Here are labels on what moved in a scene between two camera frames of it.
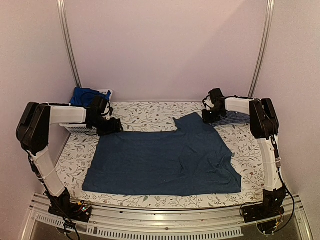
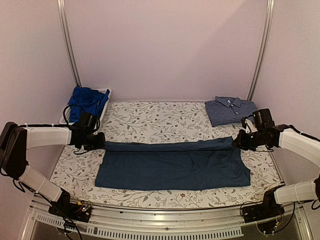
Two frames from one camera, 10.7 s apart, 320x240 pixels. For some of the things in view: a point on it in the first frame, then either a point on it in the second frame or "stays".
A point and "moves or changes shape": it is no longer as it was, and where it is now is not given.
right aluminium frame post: (263, 49) stays
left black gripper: (115, 127) → (101, 144)
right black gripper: (207, 119) → (240, 141)
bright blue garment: (80, 96) stays
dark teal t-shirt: (195, 157) moves or changes shape
